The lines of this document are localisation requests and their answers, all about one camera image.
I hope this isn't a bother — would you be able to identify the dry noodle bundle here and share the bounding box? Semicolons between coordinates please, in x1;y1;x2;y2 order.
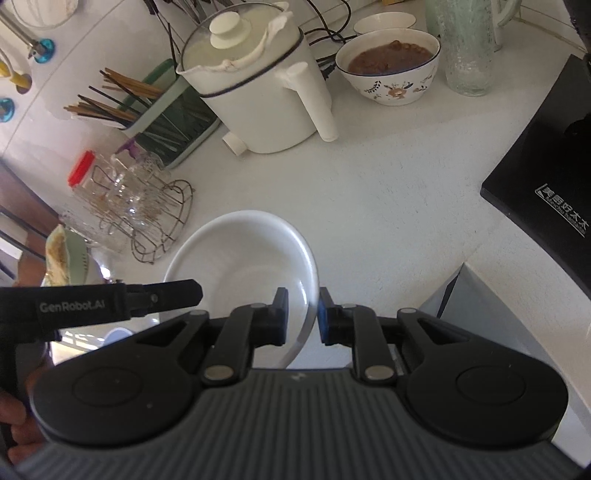
45;225;69;287

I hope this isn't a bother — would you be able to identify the tall textured glass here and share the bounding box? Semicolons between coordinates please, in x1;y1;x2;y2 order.
435;1;494;97

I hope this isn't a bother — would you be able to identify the red-lidded clear plastic jar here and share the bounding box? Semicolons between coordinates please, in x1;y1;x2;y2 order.
67;150;140;217

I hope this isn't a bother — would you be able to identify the white electric cooking pot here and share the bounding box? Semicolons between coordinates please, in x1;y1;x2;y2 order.
177;1;339;155

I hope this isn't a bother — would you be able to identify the person's left hand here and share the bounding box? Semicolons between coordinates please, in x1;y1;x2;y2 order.
1;391;45;465

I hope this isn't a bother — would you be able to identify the yellow gas pipe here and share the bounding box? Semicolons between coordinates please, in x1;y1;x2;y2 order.
0;61;32;94

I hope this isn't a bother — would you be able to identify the small white bowl behind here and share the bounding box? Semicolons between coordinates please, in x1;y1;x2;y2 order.
353;12;417;35

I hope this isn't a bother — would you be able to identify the wire glass holder rack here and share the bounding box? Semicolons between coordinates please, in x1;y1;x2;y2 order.
88;167;194;264

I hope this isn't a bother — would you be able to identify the black induction cooktop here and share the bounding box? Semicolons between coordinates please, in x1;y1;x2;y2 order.
481;56;590;294

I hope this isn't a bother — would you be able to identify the translucent plastic bowl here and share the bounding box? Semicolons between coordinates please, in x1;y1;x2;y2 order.
102;327;133;346

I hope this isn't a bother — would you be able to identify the white ceramic bowl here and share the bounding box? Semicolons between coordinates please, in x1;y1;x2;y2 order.
164;210;320;369

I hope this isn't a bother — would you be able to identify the green utensil holder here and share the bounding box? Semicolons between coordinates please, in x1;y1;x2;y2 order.
63;58;223;171

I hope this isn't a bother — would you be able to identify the mint green electric kettle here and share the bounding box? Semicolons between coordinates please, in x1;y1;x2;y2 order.
424;0;522;52

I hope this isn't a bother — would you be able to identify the green colander basket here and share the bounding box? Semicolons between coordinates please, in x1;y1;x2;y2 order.
41;225;105;287

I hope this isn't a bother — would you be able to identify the floral bowl with brown food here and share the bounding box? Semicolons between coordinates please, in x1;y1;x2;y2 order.
335;28;441;106

